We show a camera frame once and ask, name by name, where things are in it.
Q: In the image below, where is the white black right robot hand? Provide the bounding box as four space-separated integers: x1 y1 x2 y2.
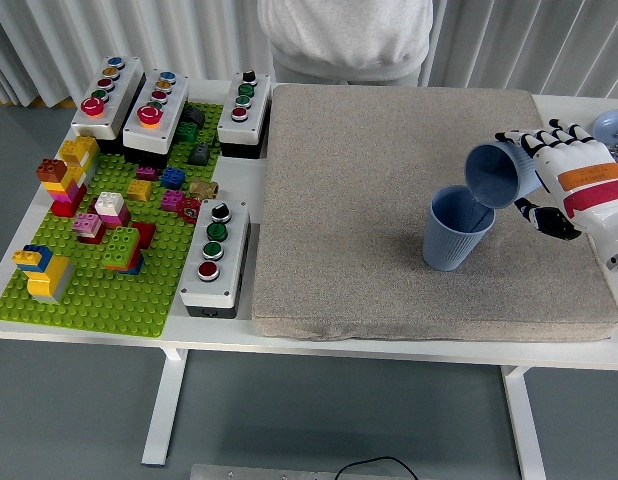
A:
494 118 618 261

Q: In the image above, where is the blue ribbed cup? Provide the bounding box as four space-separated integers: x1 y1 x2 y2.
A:
463 141 544 210
421 184 497 272

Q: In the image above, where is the blue plate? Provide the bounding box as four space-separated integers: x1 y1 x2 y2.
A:
592 109 618 174

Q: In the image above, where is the grey-brown cushion mat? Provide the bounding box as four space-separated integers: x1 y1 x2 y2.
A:
250 83 618 343

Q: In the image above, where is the white table leg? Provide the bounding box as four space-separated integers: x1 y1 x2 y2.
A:
502 366 547 480
141 348 189 467

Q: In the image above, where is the person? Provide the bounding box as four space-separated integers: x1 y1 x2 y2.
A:
257 0 434 85

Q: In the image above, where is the four-button control box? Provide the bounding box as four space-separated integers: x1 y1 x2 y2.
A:
179 198 252 320
216 71 272 160

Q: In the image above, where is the brass valve fitting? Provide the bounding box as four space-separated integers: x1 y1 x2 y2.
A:
189 178 220 200

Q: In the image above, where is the dark green lego brick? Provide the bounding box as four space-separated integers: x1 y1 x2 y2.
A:
173 121 201 144

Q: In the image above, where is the blue lego brick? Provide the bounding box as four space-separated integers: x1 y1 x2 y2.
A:
160 166 187 190

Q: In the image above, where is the five-button control box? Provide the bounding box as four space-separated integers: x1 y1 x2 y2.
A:
70 55 146 155
122 68 191 169

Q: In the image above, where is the white curtain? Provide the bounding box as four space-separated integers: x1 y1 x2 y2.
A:
0 0 618 107

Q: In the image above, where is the red lego brick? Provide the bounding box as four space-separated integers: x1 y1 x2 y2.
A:
130 221 157 249

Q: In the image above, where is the yellow lego brick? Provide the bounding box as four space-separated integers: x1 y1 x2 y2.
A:
126 179 153 202

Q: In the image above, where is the green red blue brick stack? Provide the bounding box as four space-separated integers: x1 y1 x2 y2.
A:
101 225 145 277

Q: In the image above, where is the green lego baseplate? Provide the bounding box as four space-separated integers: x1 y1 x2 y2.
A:
0 102 225 340

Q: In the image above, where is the yellow brown red brick tower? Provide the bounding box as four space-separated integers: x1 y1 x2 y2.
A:
36 135 101 218

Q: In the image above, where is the yellow blue grey brick figure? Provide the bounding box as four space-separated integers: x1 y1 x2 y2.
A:
12 244 75 305

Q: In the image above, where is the black cable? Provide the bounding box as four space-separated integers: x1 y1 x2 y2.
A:
336 456 419 480

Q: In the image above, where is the red valve handle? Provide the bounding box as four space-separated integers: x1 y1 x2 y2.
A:
177 197 202 222

